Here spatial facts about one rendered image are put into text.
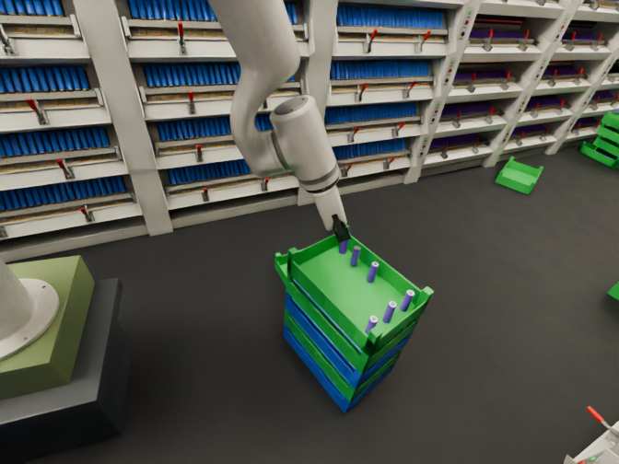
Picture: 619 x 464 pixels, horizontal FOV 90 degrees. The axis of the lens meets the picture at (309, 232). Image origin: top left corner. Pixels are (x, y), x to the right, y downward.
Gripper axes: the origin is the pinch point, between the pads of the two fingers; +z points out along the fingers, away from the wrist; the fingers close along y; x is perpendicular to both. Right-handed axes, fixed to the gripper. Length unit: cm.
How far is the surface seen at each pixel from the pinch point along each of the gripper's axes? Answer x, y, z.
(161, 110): -44, -61, -26
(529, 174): 128, -107, 111
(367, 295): 0.5, 7.6, 17.0
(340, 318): -6.9, 15.3, 10.7
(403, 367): 3, 12, 54
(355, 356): -7.0, 21.0, 18.7
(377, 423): -10, 27, 48
